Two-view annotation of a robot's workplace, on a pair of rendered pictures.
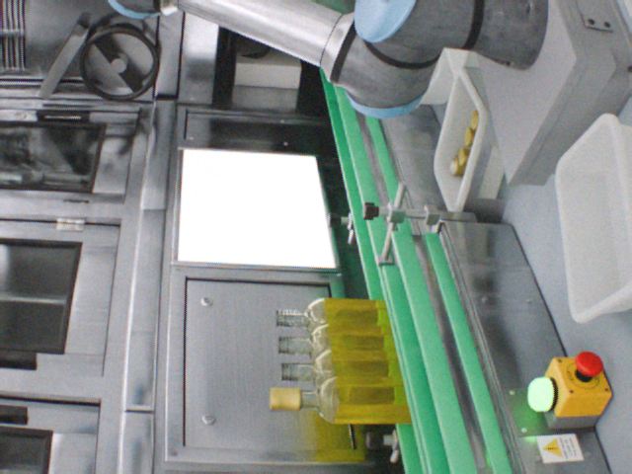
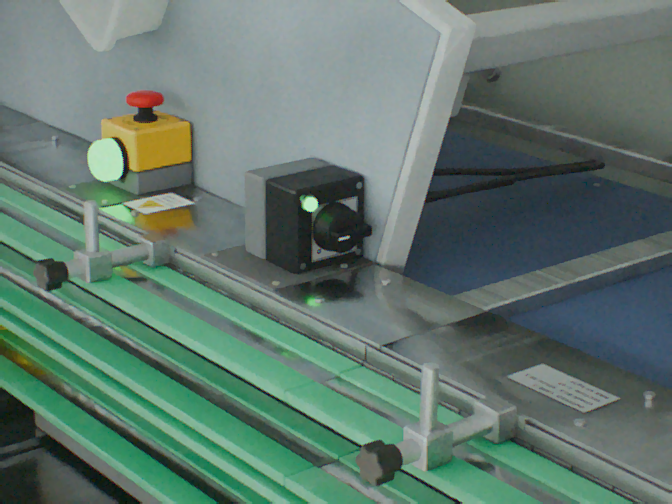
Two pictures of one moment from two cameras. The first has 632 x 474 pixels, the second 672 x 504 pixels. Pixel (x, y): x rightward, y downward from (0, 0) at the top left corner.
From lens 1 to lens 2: 0.82 m
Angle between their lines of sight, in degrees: 30
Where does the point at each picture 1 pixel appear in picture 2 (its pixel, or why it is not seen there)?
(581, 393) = (150, 128)
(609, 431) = (210, 167)
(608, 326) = (152, 67)
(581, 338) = not seen: hidden behind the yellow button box
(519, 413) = (91, 195)
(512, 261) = (16, 122)
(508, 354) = (50, 170)
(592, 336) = not seen: hidden behind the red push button
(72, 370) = not seen: outside the picture
